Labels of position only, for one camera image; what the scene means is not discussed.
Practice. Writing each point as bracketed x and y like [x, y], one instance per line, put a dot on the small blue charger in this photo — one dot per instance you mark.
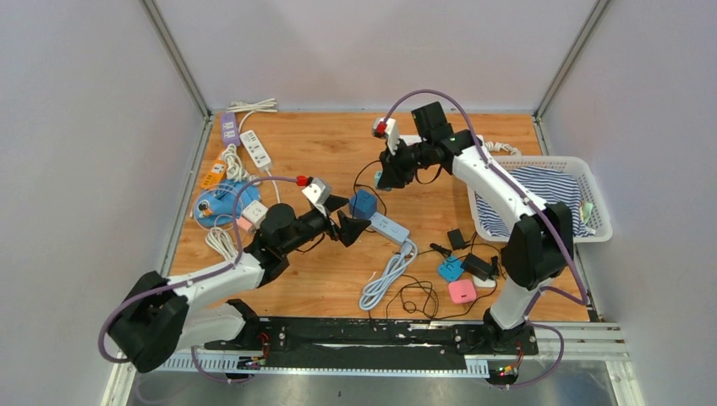
[450, 269]

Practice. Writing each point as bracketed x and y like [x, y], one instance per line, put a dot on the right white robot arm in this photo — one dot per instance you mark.
[540, 245]

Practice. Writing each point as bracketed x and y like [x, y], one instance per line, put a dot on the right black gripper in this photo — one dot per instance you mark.
[395, 175]

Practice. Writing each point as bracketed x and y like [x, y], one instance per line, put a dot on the white cube adapter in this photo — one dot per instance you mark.
[255, 213]

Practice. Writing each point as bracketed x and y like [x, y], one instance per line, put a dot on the light blue power strip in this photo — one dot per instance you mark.
[389, 229]

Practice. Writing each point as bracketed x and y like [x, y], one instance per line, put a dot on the white power strip blue USB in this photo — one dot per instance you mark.
[491, 146]

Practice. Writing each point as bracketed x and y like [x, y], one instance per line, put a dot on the white square charger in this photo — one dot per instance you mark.
[484, 283]

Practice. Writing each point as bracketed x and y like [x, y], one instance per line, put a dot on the purple power strip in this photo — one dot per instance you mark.
[229, 129]

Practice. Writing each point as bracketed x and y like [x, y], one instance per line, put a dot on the white power strip with cord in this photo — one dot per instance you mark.
[256, 150]

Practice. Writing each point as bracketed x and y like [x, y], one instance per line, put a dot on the black charger with cable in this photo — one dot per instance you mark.
[418, 299]

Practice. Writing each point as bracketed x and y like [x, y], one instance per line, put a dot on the black TP-Link charger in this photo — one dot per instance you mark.
[457, 242]

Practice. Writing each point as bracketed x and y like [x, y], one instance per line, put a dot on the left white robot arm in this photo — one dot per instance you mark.
[162, 315]

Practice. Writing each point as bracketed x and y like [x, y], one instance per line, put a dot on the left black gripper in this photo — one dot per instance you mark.
[351, 228]

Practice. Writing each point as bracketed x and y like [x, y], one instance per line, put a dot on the black mounting rail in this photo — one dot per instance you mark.
[370, 344]

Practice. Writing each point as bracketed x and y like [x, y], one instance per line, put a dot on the dark blue cube adapter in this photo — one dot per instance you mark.
[363, 205]

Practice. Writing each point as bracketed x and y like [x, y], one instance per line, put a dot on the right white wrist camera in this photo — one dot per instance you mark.
[387, 129]

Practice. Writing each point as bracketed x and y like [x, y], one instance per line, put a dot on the orange power strip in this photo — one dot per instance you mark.
[215, 175]

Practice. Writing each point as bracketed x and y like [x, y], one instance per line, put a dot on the striped blue white cloth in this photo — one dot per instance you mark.
[552, 186]

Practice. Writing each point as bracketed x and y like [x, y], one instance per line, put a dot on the white plastic basket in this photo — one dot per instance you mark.
[581, 171]

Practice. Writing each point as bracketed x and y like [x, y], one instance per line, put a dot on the pink square charger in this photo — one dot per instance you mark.
[462, 291]

